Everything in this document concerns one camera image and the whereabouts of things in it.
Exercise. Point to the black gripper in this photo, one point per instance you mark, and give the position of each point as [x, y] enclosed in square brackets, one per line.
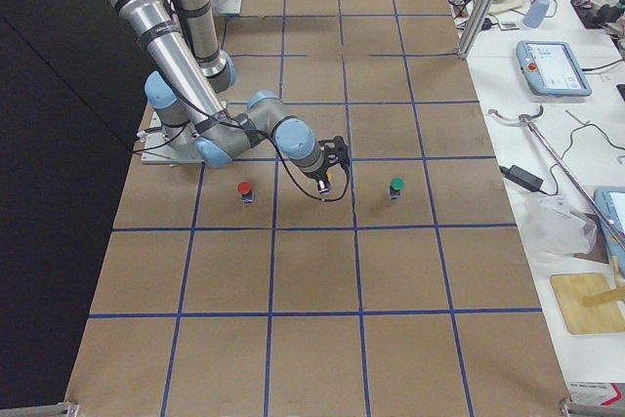
[319, 176]

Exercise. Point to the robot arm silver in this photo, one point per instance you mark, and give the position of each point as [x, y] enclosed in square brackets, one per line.
[192, 70]

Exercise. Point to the red push button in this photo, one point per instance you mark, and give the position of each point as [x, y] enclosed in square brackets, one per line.
[246, 192]

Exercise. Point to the black power adapter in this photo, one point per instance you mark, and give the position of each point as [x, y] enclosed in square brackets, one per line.
[524, 179]

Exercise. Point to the metal rod tool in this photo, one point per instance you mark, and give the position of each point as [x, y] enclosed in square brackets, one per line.
[528, 121]

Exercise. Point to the clear plastic bag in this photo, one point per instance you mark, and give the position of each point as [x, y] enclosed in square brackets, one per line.
[550, 224]

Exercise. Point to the far teach pendant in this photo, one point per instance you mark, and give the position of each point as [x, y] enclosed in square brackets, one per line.
[551, 69]

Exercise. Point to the wooden cutting board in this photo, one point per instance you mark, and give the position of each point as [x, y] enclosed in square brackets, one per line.
[587, 304]

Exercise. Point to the blue plastic cup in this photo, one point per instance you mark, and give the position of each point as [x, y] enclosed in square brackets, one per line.
[535, 14]

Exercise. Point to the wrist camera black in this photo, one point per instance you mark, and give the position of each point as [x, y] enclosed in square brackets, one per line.
[337, 152]

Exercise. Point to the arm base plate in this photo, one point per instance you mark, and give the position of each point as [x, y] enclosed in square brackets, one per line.
[164, 147]

